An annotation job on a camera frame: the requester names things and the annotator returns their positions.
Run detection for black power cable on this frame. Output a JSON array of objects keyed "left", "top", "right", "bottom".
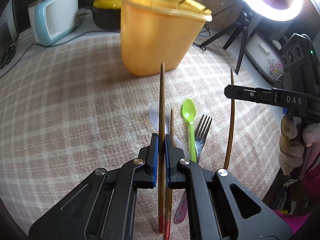
[{"left": 194, "top": 24, "right": 213, "bottom": 52}]

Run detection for right hand white glove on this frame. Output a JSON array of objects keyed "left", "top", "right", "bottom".
[{"left": 279, "top": 115, "right": 319, "bottom": 176}]

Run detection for yellow lidded black pot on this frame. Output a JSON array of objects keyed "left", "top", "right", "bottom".
[{"left": 90, "top": 0, "right": 121, "bottom": 31}]

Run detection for white blue appliance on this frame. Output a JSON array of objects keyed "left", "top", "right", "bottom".
[{"left": 28, "top": 0, "right": 79, "bottom": 46}]

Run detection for yellow plastic utensil container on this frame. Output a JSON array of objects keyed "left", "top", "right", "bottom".
[{"left": 120, "top": 0, "right": 213, "bottom": 76}]

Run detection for pink checkered table cloth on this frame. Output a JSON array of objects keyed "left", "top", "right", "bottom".
[{"left": 1, "top": 35, "right": 236, "bottom": 231}]

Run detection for metal fork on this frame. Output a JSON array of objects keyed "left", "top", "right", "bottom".
[{"left": 174, "top": 115, "right": 212, "bottom": 224}]

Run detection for clear plastic spoon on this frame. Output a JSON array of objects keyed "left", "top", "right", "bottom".
[{"left": 149, "top": 102, "right": 190, "bottom": 157}]

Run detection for black tripod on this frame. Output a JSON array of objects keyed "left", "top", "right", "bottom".
[{"left": 199, "top": 5, "right": 253, "bottom": 74}]

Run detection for green plastic spoon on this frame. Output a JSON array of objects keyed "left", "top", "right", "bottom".
[{"left": 182, "top": 99, "right": 196, "bottom": 162}]

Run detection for black scissors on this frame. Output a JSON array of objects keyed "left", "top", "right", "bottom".
[{"left": 1, "top": 38, "right": 18, "bottom": 69}]

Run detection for white floral rice cooker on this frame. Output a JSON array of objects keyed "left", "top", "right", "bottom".
[{"left": 245, "top": 33, "right": 284, "bottom": 83}]

